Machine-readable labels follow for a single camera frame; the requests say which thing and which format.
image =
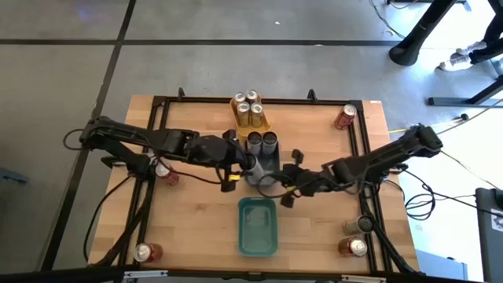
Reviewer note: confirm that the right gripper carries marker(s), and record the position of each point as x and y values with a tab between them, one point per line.
302	181

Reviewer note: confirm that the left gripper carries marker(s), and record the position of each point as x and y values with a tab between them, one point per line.
226	153

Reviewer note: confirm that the white Celsius can black lid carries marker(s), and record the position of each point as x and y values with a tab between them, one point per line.
355	226
254	142
256	173
269	141

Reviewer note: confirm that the teal plastic bin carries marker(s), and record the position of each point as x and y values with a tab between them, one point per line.
257	228

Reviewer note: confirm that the red Coca-Cola can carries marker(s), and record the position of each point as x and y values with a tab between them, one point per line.
147	252
351	247
169	175
345	118

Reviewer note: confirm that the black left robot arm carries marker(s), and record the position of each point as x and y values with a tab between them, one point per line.
137	135

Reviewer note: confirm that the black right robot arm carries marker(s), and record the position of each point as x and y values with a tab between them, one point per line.
377	159

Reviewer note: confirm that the yellow plastic bin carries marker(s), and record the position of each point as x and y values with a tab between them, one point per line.
255	130

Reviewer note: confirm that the grey-blue box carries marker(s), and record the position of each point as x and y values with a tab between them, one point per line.
440	265

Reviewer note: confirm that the black office desk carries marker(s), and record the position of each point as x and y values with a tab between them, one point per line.
452	101

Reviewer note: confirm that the grey equipment case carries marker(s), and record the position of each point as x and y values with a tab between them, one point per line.
489	236

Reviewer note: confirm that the grey floor object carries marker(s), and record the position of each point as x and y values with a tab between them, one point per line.
12	175

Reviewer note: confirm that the person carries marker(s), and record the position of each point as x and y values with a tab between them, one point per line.
495	23

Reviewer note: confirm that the black aluminium table frame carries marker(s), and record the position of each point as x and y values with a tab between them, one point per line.
161	103

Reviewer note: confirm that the silver mounting bracket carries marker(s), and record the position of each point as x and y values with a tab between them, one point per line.
145	274
363	278

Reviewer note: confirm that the black floor post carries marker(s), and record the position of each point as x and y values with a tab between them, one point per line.
416	35

